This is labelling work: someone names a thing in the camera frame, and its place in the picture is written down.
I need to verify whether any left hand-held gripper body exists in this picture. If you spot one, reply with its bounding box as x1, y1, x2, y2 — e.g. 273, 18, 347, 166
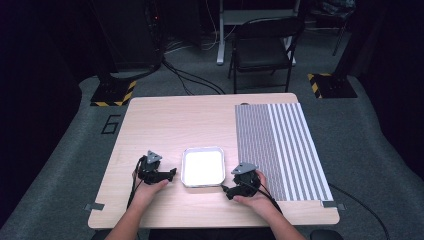
136, 150, 165, 185

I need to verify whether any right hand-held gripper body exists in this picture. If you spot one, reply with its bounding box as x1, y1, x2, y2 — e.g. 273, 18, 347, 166
230, 161, 262, 198

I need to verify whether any person's left hand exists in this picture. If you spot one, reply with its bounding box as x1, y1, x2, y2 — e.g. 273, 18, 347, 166
130, 166, 170, 209

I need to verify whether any person's right hand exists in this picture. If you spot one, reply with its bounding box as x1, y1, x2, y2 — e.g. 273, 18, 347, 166
232, 169, 278, 216

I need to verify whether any white metal tray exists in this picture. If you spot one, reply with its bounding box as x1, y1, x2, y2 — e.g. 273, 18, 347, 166
180, 146, 227, 189

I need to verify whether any grey white striped mat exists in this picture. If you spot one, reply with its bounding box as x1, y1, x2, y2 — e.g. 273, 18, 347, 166
234, 102, 335, 202

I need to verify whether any black tape floor number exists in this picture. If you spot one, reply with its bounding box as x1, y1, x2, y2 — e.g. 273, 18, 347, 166
100, 114, 122, 135

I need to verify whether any grey tape strip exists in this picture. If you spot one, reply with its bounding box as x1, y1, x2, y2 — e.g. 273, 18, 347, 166
83, 202, 106, 212
321, 200, 347, 211

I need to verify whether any black yellow striped stand base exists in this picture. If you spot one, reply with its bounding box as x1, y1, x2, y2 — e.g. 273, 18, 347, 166
306, 72, 359, 100
90, 73, 138, 108

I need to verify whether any black folding chair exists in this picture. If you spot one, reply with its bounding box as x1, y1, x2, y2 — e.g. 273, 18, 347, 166
227, 16, 305, 95

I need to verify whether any dark equipment cabinet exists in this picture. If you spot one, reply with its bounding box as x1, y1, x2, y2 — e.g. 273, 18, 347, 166
89, 0, 166, 73

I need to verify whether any dark chair with clutter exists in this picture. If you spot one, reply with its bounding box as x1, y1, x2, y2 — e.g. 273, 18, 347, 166
308, 0, 357, 57

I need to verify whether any left hand-held gripper cable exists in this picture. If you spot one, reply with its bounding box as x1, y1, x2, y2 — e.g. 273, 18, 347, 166
126, 157, 144, 210

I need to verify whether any hand-held gripper cable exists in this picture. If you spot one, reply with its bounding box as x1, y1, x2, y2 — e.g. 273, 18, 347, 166
240, 180, 284, 215
126, 157, 144, 210

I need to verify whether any right hand-held gripper cable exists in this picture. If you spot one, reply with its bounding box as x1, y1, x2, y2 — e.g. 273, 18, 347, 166
240, 180, 284, 215

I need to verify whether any black floor cable bundle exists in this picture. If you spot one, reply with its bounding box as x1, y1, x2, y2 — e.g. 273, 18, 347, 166
161, 58, 227, 96

